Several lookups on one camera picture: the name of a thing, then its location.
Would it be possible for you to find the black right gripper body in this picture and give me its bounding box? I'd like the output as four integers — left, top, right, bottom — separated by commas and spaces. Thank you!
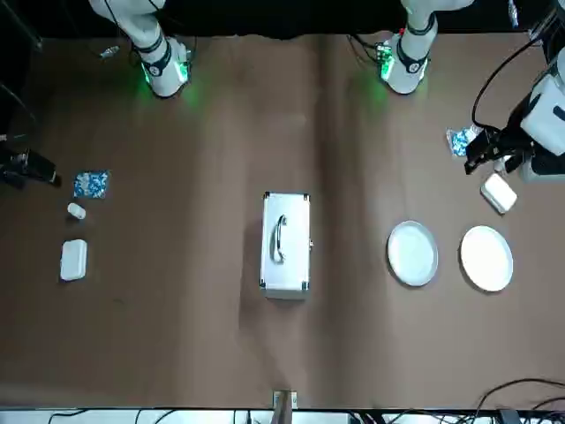
0, 149, 32, 176

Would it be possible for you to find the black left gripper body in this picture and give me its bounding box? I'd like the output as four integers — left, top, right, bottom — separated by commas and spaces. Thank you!
484, 127, 538, 156

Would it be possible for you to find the silver aluminium medical kit case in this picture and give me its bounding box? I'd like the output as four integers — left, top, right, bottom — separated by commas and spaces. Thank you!
260, 190, 313, 301

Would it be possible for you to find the round white plate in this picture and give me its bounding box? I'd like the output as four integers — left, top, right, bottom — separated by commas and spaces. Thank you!
460, 224, 515, 292

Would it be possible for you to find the round gray plate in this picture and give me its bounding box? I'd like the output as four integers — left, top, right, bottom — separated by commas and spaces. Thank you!
387, 220, 440, 288

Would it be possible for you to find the blue white pill bag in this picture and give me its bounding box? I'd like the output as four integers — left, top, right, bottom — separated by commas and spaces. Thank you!
445, 125, 485, 158
72, 170, 110, 200

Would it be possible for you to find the white plastic box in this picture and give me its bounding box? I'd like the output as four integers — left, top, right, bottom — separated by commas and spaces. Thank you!
479, 172, 518, 216
59, 238, 88, 283

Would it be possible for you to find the black arm base cable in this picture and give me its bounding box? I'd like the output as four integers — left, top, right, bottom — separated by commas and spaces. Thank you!
347, 34, 381, 63

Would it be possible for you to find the black desk cable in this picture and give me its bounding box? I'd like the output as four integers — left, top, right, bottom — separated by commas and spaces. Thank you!
475, 378, 565, 424

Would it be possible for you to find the aluminium camera post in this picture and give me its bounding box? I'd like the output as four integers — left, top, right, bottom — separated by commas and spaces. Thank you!
272, 390, 298, 424

